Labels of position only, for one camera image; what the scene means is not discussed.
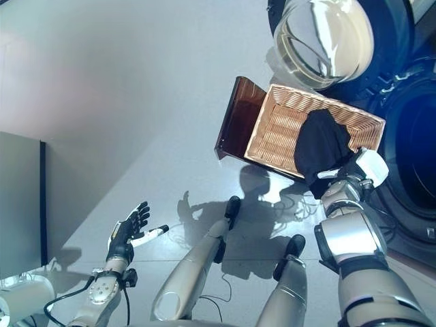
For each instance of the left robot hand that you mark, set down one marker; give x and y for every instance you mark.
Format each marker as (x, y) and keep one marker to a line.
(121, 238)

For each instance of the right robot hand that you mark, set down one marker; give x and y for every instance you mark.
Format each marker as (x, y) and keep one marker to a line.
(371, 167)

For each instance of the black garment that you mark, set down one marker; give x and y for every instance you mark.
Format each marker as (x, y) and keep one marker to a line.
(320, 146)

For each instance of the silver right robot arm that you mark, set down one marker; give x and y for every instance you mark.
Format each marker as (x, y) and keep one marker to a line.
(354, 238)

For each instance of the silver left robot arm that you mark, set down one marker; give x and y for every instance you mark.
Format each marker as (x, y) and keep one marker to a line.
(102, 293)

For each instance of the dark front-load washing machine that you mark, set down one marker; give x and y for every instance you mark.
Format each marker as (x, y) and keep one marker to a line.
(408, 218)

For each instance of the silver left robot leg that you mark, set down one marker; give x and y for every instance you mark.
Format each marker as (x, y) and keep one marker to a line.
(190, 269)

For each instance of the silver robot leg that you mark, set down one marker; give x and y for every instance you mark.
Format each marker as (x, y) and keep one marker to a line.
(190, 269)
(289, 293)

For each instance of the wicker laundry basket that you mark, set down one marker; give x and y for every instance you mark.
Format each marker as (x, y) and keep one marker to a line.
(276, 136)

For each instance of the black right robot foot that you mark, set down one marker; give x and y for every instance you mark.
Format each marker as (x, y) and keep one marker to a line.
(295, 246)

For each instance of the black robot foot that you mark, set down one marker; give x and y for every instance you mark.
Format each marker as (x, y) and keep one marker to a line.
(233, 207)
(295, 246)

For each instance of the white rounded plastic object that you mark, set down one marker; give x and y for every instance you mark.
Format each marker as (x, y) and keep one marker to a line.
(24, 296)

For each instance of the black left robot foot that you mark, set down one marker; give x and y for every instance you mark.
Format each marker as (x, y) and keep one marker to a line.
(233, 207)

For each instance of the round glass washer door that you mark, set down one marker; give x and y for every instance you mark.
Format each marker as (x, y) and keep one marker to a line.
(323, 41)

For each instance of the brown glossy stool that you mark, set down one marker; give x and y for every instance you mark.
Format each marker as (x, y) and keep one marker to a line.
(238, 122)

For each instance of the silver right robot leg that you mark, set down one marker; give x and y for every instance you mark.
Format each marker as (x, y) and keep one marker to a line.
(289, 293)

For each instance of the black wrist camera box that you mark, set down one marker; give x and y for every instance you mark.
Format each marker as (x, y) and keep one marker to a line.
(129, 276)

